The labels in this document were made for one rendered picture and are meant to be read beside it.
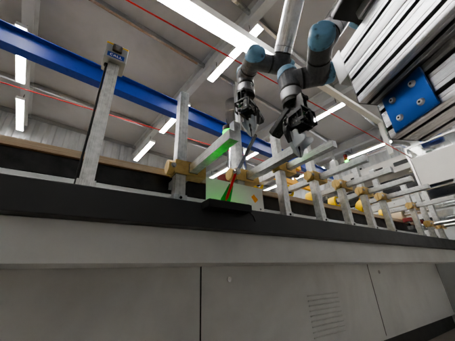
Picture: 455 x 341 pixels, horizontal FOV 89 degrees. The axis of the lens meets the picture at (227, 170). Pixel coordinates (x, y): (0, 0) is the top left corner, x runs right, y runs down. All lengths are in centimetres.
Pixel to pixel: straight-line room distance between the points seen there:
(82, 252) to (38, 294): 23
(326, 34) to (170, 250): 77
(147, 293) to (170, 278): 9
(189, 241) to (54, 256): 34
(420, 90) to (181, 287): 88
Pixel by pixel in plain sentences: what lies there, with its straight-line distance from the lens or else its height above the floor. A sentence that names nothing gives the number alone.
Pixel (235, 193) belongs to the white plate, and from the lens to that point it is 86.
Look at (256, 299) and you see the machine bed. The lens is 115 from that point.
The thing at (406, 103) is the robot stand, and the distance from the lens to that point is 57.
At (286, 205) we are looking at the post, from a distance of 104.
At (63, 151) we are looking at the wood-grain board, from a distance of 96.
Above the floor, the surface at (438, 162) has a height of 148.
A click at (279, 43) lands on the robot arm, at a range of 111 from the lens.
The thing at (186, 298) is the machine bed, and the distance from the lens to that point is 97.
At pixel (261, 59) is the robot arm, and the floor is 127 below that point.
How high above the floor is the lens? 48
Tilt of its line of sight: 25 degrees up
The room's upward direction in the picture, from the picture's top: 3 degrees counter-clockwise
